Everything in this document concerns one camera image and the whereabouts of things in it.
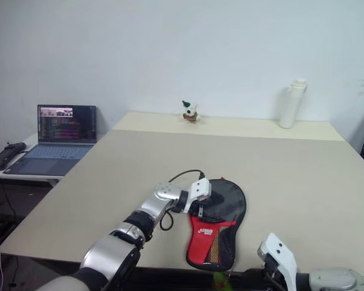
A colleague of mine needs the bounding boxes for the grey open laptop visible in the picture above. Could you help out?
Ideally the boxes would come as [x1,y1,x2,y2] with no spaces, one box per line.
[6,104,97,176]

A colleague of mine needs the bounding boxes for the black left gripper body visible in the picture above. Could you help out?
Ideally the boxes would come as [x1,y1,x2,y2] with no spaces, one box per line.
[187,198,214,219]

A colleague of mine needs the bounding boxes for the small white plush toy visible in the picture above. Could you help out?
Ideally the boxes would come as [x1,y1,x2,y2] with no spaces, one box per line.
[181,99,201,124]

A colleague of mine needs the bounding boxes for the grey robot torso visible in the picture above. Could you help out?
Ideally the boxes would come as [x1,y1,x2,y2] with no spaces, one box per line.
[36,270,92,291]

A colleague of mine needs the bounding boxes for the black flat device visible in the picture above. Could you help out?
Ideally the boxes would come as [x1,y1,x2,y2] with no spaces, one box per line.
[0,141,27,171]

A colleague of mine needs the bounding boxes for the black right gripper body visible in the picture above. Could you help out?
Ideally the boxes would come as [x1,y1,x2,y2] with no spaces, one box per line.
[262,253,289,291]

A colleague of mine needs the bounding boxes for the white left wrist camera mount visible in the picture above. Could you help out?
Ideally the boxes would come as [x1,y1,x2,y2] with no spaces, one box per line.
[184,178,212,213]

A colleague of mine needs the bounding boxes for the white water bottle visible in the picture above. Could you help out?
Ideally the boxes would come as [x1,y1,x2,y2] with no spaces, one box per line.
[278,78,309,129]

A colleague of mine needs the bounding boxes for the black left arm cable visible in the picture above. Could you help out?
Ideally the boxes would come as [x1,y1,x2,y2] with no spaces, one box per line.
[159,169,206,232]

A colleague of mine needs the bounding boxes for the white side table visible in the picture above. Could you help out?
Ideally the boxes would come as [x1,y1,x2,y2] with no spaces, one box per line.
[0,133,98,187]

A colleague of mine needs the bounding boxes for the black and red paddle case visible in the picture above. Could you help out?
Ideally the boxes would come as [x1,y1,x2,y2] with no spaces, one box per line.
[185,178,248,271]

